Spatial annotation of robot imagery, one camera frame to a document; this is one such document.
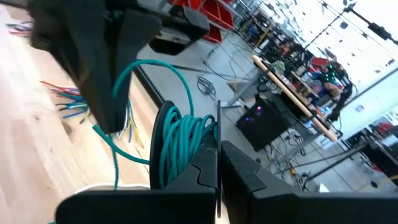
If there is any black floor cable pile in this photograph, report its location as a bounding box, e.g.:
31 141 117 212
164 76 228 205
196 76 218 100

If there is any person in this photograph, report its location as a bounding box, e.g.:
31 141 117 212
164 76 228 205
307 62 352 106

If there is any red plastic shelf bin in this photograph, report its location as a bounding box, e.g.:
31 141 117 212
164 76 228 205
201 24 223 44
198 0 236 30

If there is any black computer tower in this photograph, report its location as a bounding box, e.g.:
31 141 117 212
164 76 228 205
235 98 290 152

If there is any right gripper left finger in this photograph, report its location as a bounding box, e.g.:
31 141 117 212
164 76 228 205
55 135 218 224

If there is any wooden distant workbench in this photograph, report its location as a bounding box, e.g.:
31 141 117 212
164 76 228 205
251 54 339 143

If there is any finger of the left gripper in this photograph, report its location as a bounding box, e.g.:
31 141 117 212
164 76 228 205
62 12 122 134
118 9 162 131

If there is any green cord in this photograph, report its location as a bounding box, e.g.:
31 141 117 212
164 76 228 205
48 58 218 224

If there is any black spool white label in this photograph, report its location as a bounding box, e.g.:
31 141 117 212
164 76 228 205
149 100 222 218

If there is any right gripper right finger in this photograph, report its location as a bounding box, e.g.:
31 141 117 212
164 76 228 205
220 140 398 224

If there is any multicolour wire bundle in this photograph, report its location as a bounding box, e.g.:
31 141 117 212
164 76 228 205
6 21 147 149

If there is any black distant camera rig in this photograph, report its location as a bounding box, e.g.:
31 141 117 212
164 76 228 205
304 0 398 50

